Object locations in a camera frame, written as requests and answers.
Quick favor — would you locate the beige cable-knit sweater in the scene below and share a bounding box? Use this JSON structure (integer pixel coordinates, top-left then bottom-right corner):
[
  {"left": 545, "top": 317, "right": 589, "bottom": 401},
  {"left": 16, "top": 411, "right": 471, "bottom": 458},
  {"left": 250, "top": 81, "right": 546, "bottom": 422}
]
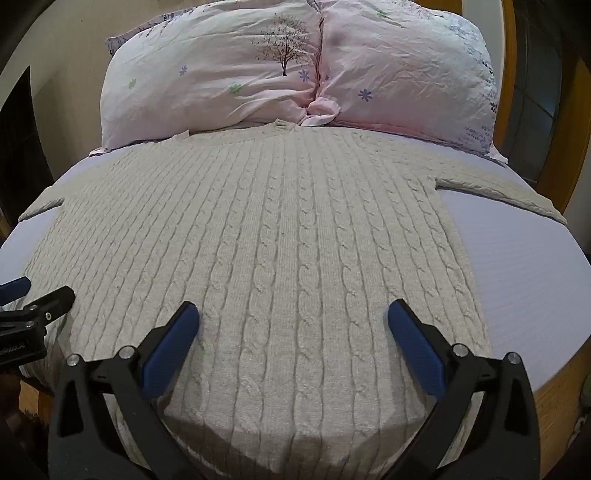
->
[{"left": 18, "top": 119, "right": 568, "bottom": 480}]

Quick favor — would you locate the bed with lavender sheet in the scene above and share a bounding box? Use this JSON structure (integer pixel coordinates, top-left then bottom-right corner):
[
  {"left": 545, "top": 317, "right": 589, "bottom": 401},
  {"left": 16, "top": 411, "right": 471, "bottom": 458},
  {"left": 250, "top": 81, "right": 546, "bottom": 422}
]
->
[{"left": 0, "top": 130, "right": 583, "bottom": 462}]

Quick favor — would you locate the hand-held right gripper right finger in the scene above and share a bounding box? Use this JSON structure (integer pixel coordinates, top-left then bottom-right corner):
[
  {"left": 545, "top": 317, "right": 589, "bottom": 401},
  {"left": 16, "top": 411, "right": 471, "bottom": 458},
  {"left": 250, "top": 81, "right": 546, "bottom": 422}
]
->
[{"left": 387, "top": 299, "right": 542, "bottom": 480}]

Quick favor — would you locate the wooden headboard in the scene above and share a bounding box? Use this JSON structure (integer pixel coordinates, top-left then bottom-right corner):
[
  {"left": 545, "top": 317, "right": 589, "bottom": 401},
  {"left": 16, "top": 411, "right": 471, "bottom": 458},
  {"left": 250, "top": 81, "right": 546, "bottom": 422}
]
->
[{"left": 416, "top": 0, "right": 583, "bottom": 217}]

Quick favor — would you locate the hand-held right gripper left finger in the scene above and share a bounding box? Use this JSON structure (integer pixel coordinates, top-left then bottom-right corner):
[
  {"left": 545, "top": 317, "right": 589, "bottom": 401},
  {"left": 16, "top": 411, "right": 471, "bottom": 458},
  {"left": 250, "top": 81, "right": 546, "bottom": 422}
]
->
[{"left": 48, "top": 301, "right": 214, "bottom": 480}]

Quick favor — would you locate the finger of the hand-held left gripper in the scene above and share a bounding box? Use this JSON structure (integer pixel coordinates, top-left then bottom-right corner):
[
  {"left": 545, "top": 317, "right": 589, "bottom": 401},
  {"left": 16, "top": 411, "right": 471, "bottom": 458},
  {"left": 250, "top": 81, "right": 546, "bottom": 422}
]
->
[
  {"left": 0, "top": 276, "right": 31, "bottom": 306},
  {"left": 18, "top": 285, "right": 76, "bottom": 331}
]

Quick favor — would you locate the pink floral pillow with tree print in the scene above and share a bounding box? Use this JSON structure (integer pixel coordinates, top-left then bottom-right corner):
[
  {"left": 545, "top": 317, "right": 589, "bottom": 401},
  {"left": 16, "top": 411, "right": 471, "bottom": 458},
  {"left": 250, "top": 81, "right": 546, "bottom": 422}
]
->
[{"left": 100, "top": 0, "right": 342, "bottom": 151}]

